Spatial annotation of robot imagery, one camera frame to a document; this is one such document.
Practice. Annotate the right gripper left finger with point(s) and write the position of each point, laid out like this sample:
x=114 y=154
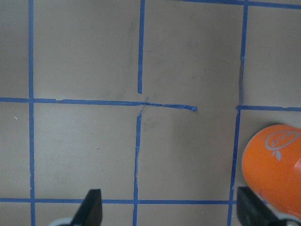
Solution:
x=90 y=213

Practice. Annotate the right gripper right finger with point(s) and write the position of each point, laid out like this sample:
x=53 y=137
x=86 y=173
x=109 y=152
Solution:
x=251 y=211

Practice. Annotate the orange can with silver lid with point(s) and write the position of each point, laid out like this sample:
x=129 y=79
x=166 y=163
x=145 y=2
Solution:
x=271 y=166

